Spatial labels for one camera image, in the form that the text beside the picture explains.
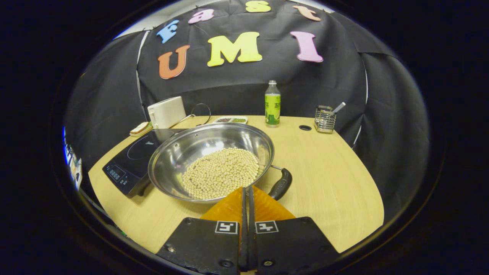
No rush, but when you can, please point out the green drink bottle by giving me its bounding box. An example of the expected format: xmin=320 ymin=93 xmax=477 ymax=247
xmin=265 ymin=80 xmax=281 ymax=128

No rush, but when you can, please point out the black power cable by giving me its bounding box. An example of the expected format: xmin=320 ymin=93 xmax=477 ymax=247
xmin=190 ymin=103 xmax=212 ymax=126

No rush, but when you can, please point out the metal wire utensil holder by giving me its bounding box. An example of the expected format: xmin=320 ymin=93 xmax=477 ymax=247
xmin=314 ymin=105 xmax=337 ymax=133

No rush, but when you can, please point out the white divided bean tray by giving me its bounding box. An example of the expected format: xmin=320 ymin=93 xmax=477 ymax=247
xmin=214 ymin=116 xmax=248 ymax=125

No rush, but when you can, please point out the pile of soybeans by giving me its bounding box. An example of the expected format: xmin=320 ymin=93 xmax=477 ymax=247
xmin=182 ymin=147 xmax=260 ymax=201

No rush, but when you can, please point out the black induction cooktop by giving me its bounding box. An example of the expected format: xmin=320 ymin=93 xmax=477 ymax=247
xmin=102 ymin=128 xmax=184 ymax=198

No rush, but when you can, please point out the sandwich on white plate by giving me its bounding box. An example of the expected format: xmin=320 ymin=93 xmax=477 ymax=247
xmin=129 ymin=121 xmax=153 ymax=137

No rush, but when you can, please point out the white toaster cable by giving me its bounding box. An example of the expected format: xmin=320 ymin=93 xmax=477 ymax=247
xmin=170 ymin=114 xmax=196 ymax=128

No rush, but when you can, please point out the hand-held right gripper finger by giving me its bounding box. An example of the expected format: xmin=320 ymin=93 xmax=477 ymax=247
xmin=248 ymin=186 xmax=340 ymax=275
xmin=156 ymin=186 xmax=248 ymax=275

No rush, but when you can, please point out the stainless steel pot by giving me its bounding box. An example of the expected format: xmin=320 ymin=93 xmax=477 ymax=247
xmin=147 ymin=122 xmax=293 ymax=203

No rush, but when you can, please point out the white toaster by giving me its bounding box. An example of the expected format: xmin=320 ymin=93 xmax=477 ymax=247
xmin=147 ymin=96 xmax=187 ymax=129

